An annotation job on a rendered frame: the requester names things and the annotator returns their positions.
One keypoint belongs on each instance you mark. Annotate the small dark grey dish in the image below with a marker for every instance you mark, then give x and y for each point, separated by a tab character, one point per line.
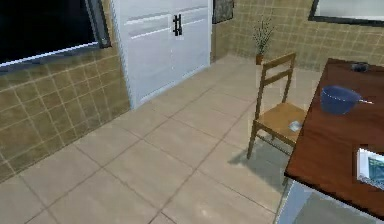
360	66

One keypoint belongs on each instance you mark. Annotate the brown wooden chair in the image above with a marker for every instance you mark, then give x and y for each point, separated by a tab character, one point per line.
280	118

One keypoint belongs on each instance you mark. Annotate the potted green house plant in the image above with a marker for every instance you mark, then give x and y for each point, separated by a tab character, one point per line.
262	37

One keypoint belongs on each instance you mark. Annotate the grey metal spoon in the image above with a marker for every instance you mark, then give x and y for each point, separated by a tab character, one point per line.
366	101

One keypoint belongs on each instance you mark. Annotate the dark red-brown wooden table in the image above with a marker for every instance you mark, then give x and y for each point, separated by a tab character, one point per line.
336	146

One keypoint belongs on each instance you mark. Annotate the white room door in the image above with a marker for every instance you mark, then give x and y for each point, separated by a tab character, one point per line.
160	53

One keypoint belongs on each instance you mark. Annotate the white book with green cover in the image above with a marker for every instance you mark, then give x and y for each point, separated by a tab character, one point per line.
371	166

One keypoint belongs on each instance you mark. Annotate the small grey flat object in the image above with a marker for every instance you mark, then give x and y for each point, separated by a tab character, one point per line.
295	126

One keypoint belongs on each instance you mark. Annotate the dark framed picture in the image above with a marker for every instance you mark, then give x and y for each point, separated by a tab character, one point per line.
222	9

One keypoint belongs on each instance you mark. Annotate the blue bowl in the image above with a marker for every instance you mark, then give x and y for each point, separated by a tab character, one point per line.
338	99

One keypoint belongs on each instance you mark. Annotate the black framed pale window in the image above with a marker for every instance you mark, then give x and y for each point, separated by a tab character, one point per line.
350	10

